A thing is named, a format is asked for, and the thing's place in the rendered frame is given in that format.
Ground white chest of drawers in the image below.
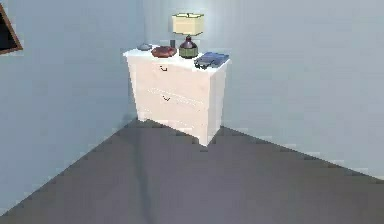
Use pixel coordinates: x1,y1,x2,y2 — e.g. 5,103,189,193
122,44,232,148

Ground brown round bowl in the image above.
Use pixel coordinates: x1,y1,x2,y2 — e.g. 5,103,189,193
150,45,178,59

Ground table lamp with cream shade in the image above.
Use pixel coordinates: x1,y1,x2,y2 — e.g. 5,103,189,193
171,12,205,60

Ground brown framed picture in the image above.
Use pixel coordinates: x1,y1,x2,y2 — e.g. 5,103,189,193
0,3,24,56

